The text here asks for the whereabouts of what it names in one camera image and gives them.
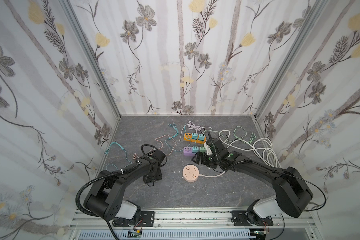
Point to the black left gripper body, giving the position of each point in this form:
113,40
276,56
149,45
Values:
153,176

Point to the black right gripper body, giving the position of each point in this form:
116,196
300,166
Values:
214,148

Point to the purple power strip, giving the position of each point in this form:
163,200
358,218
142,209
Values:
190,151

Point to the pink round power strip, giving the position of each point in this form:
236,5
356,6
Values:
190,173

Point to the orange power strip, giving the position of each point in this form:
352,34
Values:
195,138

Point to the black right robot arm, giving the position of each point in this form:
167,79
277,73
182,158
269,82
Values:
292,193

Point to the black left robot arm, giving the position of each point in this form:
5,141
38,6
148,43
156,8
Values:
103,196

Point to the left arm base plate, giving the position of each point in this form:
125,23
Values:
140,219

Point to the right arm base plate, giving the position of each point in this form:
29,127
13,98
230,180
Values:
243,218

